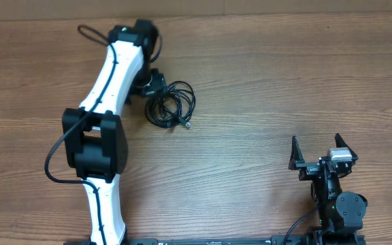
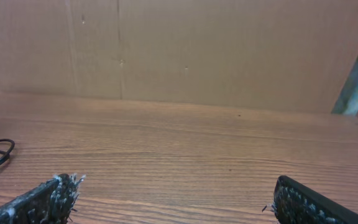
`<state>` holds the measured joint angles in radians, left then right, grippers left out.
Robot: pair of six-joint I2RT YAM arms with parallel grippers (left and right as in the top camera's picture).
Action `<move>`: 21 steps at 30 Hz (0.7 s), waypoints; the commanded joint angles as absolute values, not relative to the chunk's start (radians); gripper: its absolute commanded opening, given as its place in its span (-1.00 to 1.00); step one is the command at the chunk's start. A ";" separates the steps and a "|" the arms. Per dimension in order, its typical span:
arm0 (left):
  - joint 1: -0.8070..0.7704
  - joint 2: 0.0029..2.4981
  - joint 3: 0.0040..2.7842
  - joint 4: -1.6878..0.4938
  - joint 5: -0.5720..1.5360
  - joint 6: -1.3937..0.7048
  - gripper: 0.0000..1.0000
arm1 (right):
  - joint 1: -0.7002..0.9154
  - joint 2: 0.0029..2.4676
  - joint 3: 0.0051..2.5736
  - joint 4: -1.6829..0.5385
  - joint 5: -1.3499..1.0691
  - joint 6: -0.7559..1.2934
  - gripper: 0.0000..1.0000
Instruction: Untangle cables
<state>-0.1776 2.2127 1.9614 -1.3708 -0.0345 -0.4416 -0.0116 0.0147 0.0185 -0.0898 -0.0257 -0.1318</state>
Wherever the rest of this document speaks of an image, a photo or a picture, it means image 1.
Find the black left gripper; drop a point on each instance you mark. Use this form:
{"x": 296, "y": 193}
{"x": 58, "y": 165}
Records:
{"x": 159, "y": 86}

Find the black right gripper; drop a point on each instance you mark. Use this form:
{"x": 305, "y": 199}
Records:
{"x": 308, "y": 169}

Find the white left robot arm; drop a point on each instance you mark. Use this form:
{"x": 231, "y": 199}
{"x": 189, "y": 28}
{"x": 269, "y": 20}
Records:
{"x": 93, "y": 135}

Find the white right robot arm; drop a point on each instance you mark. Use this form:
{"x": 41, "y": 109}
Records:
{"x": 340, "y": 213}

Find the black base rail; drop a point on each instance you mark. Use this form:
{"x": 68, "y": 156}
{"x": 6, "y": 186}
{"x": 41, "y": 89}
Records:
{"x": 274, "y": 240}

